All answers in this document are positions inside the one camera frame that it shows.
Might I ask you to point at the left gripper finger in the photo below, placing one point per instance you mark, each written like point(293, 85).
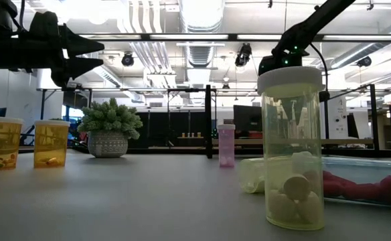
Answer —
point(75, 43)
point(70, 72)

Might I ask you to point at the black partition wall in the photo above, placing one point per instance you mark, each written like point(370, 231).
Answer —
point(162, 129)

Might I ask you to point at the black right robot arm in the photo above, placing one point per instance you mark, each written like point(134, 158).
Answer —
point(302, 30)

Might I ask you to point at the wooden shelf board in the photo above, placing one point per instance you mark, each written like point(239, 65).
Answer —
point(346, 142)

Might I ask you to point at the yellow-green pill bottle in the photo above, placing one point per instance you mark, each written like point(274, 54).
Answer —
point(250, 175)
point(292, 150)

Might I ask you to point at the clear bottle with red pills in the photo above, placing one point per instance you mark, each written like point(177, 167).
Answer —
point(366, 189)

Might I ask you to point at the pink pill bottle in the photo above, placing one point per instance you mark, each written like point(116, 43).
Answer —
point(226, 147)

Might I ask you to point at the green plant in grey pot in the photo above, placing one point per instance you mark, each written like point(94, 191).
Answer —
point(110, 144)

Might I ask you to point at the silver ceiling duct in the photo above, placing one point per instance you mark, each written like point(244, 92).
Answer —
point(200, 20)

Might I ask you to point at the black upright shelf post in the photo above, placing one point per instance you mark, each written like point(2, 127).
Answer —
point(209, 127)

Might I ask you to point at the white pillar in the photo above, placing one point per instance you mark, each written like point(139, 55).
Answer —
point(337, 117)

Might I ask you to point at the black ceiling spotlight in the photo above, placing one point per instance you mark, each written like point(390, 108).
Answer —
point(364, 61)
point(243, 55)
point(127, 59)

